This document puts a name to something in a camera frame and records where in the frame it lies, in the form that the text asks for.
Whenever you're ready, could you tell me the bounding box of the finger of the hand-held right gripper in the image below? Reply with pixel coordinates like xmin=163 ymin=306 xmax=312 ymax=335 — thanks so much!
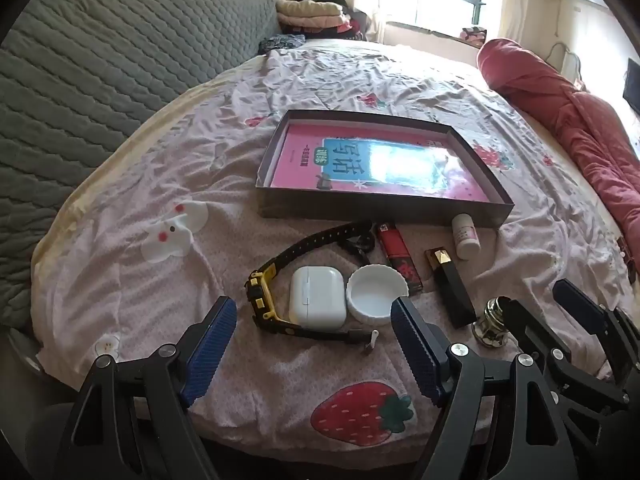
xmin=500 ymin=297 xmax=597 ymax=397
xmin=552 ymin=279 xmax=640 ymax=377

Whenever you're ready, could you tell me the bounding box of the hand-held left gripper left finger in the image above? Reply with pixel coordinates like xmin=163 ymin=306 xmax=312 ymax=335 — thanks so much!
xmin=65 ymin=296 xmax=238 ymax=480

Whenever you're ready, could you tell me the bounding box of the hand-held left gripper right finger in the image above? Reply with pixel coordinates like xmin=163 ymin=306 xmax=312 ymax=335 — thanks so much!
xmin=390 ymin=296 xmax=576 ymax=480

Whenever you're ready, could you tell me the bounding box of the shiny metal fitting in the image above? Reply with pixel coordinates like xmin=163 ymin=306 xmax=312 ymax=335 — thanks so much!
xmin=472 ymin=297 xmax=513 ymax=348

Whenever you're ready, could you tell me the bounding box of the white round lid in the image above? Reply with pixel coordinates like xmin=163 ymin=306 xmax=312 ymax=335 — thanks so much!
xmin=346 ymin=265 xmax=410 ymax=327

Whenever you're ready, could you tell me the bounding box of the black and gold lipstick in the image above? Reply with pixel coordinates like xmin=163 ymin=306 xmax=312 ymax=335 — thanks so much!
xmin=424 ymin=246 xmax=477 ymax=330

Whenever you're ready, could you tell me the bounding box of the black and yellow wristwatch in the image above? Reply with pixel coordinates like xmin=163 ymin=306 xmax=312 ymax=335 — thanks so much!
xmin=244 ymin=221 xmax=380 ymax=356

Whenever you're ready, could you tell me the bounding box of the red lighter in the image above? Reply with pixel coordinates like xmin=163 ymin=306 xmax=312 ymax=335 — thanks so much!
xmin=376 ymin=222 xmax=425 ymax=295

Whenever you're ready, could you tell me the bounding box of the white earbuds case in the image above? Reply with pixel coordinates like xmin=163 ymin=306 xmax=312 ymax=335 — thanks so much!
xmin=289 ymin=266 xmax=348 ymax=331

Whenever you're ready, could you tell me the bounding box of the white pill bottle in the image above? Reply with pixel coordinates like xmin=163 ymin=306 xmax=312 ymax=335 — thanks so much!
xmin=451 ymin=213 xmax=480 ymax=261

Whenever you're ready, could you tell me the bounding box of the small black clip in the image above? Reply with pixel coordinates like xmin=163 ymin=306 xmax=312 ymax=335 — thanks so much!
xmin=341 ymin=235 xmax=376 ymax=263

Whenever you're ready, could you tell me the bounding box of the dark cardboard box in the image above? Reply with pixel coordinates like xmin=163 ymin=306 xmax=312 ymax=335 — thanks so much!
xmin=255 ymin=109 xmax=516 ymax=231

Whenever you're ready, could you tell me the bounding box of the red quilt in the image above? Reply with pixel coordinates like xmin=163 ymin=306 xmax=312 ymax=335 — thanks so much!
xmin=476 ymin=37 xmax=640 ymax=281

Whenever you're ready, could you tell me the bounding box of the pink and blue book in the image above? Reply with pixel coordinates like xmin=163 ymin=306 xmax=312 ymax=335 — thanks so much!
xmin=270 ymin=122 xmax=493 ymax=201

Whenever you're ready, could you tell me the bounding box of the black television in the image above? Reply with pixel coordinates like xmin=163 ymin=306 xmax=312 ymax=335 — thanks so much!
xmin=622 ymin=57 xmax=640 ymax=106

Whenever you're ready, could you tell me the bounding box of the strawberry print bedsheet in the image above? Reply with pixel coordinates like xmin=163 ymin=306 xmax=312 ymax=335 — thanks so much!
xmin=30 ymin=40 xmax=636 ymax=456

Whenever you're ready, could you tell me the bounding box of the floral cloth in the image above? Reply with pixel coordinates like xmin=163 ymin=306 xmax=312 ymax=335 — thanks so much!
xmin=460 ymin=25 xmax=488 ymax=47

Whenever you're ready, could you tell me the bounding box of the grey quilted headboard cover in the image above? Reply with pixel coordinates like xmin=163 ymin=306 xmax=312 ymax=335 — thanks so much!
xmin=0 ymin=0 xmax=281 ymax=331

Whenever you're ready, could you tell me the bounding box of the dark patterned cloth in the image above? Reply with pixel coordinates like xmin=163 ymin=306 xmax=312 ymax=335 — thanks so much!
xmin=257 ymin=34 xmax=307 ymax=55

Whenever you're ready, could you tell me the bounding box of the pile of folded clothes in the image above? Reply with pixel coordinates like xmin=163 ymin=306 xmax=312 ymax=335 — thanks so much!
xmin=275 ymin=0 xmax=368 ymax=41

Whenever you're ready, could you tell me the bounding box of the white chair frame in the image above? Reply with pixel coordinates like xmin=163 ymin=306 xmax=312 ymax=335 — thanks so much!
xmin=545 ymin=40 xmax=586 ymax=86

